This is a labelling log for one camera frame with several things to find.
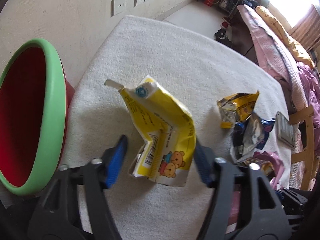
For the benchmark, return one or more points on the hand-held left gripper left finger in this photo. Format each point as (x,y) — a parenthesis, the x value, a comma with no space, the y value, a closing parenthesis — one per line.
(116,160)

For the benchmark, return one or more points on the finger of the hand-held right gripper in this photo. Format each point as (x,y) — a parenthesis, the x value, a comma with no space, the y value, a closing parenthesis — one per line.
(292,202)

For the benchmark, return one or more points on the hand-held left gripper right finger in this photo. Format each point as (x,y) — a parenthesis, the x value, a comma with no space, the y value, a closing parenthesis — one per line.
(202,165)

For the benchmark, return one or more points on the dark printed wrapper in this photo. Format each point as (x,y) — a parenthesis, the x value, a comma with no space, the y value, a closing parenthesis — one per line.
(262,167)

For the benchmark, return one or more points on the pink plastic wrapper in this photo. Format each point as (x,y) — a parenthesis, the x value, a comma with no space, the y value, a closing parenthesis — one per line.
(271,158)

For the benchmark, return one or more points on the yellow milk carton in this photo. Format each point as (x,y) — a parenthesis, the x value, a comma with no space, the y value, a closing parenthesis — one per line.
(162,130)

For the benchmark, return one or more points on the blue snack wrapper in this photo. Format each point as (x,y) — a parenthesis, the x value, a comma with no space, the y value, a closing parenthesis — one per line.
(250,135)

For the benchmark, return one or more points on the gold yellow snack wrapper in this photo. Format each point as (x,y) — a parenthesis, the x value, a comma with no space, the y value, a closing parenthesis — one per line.
(240,105)

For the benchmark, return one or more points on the red bin with green rim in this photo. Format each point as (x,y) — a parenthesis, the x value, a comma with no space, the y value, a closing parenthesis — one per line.
(53,105)

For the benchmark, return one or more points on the wooden chair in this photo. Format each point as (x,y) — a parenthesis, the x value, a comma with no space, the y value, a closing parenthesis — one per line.
(310,142)

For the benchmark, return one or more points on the smartphone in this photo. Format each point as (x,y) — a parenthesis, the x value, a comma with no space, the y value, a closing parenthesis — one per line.
(285,130)

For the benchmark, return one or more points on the purple garment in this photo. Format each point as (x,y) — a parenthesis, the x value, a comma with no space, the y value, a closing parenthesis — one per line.
(310,92)

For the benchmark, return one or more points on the black shoes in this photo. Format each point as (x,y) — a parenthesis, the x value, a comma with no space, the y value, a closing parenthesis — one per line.
(222,37)

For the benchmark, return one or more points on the pink bed sheet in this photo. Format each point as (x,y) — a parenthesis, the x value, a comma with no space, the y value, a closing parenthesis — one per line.
(260,42)

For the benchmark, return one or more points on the red shoes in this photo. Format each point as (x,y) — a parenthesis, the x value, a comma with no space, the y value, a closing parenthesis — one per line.
(225,22)

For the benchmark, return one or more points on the yellow quilt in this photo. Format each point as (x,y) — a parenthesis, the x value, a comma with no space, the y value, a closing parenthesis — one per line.
(282,30)

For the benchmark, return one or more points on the patterned curtain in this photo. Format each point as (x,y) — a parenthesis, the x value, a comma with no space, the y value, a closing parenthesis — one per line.
(305,30)

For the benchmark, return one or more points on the dark clothes heap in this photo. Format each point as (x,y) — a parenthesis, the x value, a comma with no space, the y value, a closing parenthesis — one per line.
(250,1)

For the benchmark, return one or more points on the white wall plate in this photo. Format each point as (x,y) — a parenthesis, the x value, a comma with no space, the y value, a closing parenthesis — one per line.
(117,7)

